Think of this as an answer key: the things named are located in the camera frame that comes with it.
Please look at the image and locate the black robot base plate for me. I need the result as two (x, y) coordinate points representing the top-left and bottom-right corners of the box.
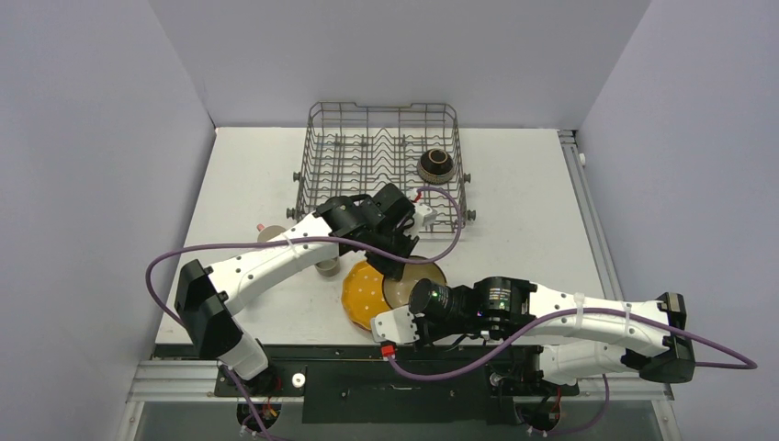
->
(152, 344), (640, 427)

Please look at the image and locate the aluminium rail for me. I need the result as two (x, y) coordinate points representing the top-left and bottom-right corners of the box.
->
(557, 130), (612, 278)

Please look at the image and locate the yellow polka dot plate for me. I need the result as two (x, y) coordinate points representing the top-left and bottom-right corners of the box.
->
(341, 261), (391, 331)

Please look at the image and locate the dark patterned cream bowl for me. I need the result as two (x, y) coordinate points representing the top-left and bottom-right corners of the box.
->
(417, 148), (455, 185)

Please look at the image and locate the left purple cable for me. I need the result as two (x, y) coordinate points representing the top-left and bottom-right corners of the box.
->
(144, 185), (465, 441)

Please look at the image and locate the grey wire dish rack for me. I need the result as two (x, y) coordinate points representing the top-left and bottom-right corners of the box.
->
(287, 101), (476, 221)

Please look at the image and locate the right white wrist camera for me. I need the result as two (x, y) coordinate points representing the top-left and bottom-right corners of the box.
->
(370, 305), (420, 345)

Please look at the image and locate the pink cup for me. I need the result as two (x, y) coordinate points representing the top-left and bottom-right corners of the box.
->
(256, 224), (287, 243)

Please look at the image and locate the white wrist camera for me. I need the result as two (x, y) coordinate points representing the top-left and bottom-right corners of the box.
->
(370, 305), (420, 345)
(409, 190), (438, 229)

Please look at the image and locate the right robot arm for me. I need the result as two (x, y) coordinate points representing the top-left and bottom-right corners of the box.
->
(408, 277), (695, 392)

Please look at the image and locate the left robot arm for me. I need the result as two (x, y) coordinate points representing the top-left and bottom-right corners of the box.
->
(175, 184), (436, 395)

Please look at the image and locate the grey ceramic mug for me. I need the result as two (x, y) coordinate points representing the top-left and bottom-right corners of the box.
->
(314, 257), (340, 277)

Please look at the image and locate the brown speckled cream bowl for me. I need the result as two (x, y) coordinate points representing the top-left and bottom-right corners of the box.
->
(382, 263), (446, 309)

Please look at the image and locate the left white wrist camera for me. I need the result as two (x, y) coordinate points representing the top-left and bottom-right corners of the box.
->
(409, 190), (438, 229)

